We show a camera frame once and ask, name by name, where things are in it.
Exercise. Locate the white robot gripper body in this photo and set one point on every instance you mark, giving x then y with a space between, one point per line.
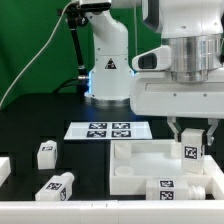
156 94

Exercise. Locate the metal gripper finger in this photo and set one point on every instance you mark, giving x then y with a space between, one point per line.
213 124
174 126

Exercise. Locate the white square tabletop part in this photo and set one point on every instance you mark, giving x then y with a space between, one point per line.
133 162

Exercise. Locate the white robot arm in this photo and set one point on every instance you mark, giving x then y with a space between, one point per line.
183 77

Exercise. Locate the white marker sheet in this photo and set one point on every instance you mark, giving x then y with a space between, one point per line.
108 130

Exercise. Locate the green backdrop curtain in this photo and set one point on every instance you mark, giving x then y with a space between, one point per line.
36 48

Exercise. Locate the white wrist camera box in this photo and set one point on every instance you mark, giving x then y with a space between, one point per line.
158 59

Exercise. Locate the white right wall rail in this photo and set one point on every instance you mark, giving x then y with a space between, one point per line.
218 181

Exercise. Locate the white wall rail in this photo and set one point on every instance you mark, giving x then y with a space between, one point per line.
113 212
218 181

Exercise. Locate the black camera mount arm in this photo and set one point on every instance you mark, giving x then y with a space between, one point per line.
76 17

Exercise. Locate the white left wall block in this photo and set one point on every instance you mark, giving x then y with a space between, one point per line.
5 169

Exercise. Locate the white front wall rail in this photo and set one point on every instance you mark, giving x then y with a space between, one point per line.
113 212

